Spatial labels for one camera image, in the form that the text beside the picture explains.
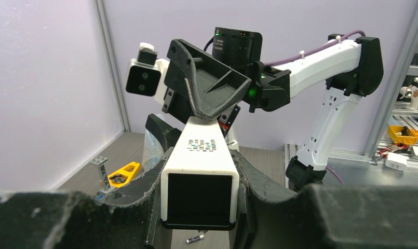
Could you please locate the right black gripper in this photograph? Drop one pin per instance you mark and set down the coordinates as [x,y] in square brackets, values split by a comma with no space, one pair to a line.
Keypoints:
[206,85]

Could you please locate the grey lego piece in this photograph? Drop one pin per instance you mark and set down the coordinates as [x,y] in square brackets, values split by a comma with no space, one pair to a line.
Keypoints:
[99,162]

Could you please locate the slim white remote control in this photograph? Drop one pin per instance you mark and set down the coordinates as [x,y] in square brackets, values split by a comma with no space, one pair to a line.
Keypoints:
[199,184]

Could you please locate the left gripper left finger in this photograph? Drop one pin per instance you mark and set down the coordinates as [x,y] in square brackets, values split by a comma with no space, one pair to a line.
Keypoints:
[72,219]

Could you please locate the yellow triangle toy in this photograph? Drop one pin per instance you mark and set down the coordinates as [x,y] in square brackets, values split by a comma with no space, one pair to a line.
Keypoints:
[124,175]

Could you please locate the grey lego baseplate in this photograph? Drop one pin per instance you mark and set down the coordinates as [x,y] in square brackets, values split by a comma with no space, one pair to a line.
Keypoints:
[112,195]

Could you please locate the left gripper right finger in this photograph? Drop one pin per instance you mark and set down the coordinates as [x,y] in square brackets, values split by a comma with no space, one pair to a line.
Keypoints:
[321,216]

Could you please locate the black battery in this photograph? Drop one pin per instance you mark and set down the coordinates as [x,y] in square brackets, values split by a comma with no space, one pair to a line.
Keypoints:
[195,239]

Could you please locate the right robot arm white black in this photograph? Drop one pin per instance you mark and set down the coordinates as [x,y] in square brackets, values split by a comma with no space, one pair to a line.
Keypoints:
[352,69]

